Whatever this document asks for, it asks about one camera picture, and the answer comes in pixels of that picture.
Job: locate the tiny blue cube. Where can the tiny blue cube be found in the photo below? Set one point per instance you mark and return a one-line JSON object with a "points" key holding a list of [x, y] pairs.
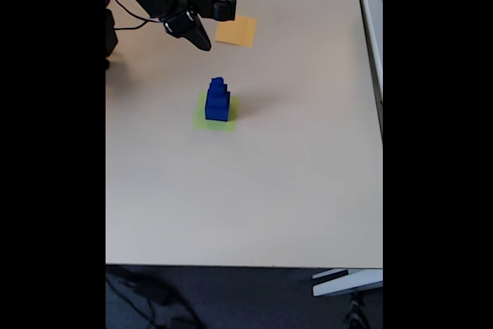
{"points": [[217, 80]]}

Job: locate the small blue cube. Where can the small blue cube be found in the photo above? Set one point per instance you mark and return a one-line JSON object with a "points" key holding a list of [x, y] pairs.
{"points": [[217, 88]]}

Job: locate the medium blue cube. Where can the medium blue cube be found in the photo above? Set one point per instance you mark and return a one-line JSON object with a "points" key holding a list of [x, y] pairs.
{"points": [[216, 99]]}

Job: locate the large blue cube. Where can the large blue cube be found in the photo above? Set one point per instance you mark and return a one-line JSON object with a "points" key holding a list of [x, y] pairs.
{"points": [[216, 113]]}

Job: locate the orange paper square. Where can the orange paper square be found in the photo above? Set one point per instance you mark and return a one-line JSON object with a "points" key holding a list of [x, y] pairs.
{"points": [[237, 32]]}

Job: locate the green paper square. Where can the green paper square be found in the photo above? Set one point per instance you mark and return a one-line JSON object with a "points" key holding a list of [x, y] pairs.
{"points": [[215, 126]]}

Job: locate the white adjacent table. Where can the white adjacent table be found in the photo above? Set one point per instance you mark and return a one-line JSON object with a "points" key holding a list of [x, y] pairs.
{"points": [[371, 24]]}

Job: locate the white table foot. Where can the white table foot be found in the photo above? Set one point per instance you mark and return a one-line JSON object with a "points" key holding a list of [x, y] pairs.
{"points": [[346, 284]]}

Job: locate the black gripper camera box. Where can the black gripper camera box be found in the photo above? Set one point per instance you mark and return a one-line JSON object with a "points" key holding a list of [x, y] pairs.
{"points": [[213, 3]]}

